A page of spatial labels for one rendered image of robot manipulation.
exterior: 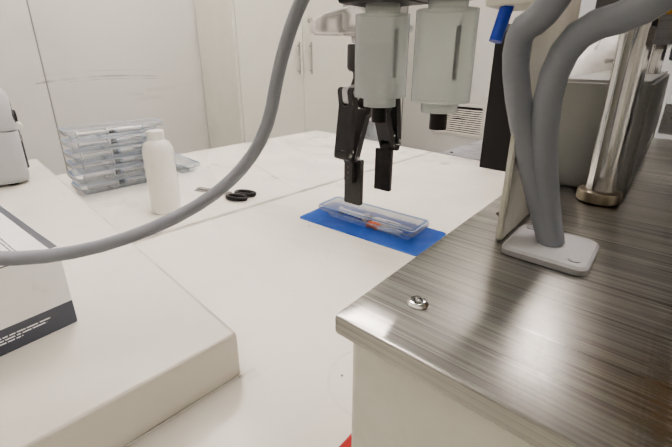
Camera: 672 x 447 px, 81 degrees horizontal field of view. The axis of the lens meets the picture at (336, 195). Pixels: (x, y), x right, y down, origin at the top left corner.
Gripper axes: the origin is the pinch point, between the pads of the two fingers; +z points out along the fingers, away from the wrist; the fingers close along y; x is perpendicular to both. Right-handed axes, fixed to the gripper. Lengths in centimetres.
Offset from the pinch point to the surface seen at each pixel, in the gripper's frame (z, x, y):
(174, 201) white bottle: 5.9, 29.9, -16.8
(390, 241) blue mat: 7.8, -6.2, -2.9
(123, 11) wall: -40, 201, 60
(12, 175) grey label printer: 2, 53, -34
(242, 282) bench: 7.9, 2.3, -24.0
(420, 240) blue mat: 7.8, -9.5, 0.2
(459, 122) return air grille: 40, 106, 311
